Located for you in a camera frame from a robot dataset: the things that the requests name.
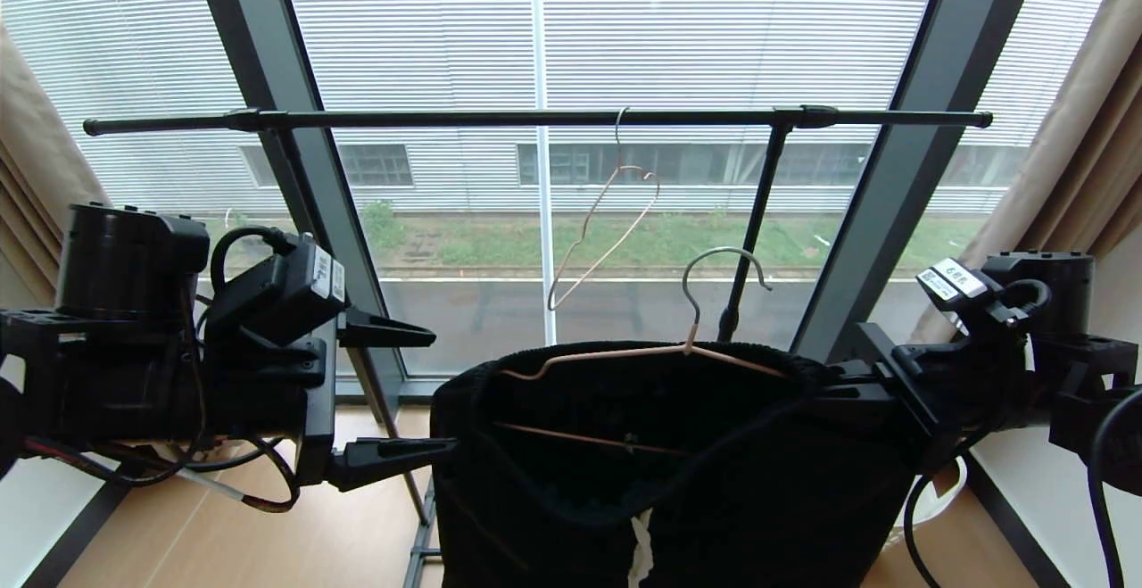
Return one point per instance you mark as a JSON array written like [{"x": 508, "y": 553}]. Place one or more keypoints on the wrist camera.
[
  {"x": 964, "y": 302},
  {"x": 285, "y": 289}
]

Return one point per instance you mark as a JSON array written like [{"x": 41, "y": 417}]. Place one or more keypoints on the window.
[{"x": 714, "y": 35}]

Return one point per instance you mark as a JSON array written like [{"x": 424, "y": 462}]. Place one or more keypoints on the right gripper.
[{"x": 981, "y": 392}]

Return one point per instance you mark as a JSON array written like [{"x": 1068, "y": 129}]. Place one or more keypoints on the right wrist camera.
[{"x": 964, "y": 302}]

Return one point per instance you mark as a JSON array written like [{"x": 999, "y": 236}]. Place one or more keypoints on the pink clothes hanger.
[
  {"x": 624, "y": 352},
  {"x": 624, "y": 231}
]

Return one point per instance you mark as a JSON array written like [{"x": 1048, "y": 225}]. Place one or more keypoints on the black clothes rack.
[{"x": 535, "y": 117}]

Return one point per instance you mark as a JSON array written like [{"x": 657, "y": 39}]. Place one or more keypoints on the beige curtain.
[
  {"x": 36, "y": 169},
  {"x": 1071, "y": 169}
]

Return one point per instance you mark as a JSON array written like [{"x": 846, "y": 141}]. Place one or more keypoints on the white laundry basket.
[{"x": 946, "y": 499}]

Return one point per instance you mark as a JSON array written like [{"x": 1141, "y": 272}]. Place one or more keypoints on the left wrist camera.
[{"x": 285, "y": 289}]

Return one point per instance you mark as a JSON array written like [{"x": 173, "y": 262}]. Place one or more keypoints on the black shorts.
[{"x": 758, "y": 499}]

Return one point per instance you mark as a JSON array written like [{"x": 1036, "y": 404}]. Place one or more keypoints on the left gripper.
[{"x": 268, "y": 392}]

